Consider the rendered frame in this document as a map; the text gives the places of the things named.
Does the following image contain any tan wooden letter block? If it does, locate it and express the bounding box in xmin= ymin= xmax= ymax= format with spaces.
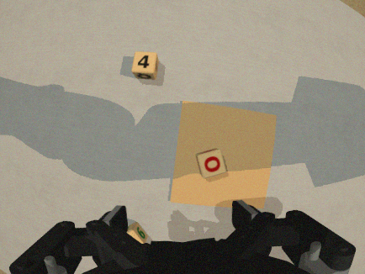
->
xmin=131 ymin=51 xmax=159 ymax=80
xmin=126 ymin=222 xmax=148 ymax=244
xmin=196 ymin=148 xmax=226 ymax=179

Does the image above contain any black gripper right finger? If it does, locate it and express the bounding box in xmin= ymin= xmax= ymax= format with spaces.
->
xmin=207 ymin=200 xmax=356 ymax=274

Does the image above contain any tan flat mat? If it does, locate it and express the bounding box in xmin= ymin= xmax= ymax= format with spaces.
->
xmin=170 ymin=101 xmax=277 ymax=208

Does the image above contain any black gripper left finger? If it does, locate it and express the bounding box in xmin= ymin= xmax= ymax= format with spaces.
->
xmin=9 ymin=205 xmax=165 ymax=274

